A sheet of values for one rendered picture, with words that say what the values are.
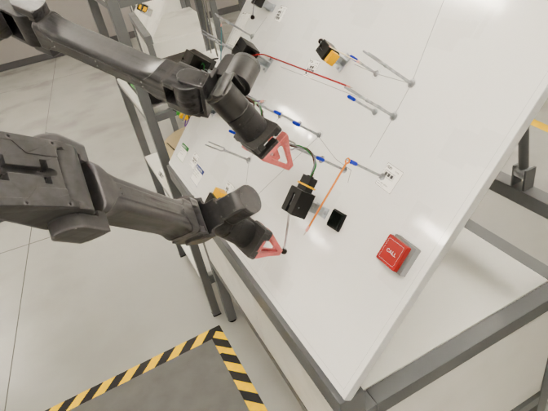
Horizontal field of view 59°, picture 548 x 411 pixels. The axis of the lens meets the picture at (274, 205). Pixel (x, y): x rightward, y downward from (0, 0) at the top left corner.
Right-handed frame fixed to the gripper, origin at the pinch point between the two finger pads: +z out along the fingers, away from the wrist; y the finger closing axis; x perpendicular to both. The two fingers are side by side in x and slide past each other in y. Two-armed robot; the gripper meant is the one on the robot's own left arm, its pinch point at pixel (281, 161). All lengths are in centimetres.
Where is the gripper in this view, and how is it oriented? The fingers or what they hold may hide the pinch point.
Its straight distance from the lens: 96.4
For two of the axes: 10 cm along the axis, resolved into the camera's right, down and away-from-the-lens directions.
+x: -6.7, 7.4, -0.6
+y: -4.6, -3.6, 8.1
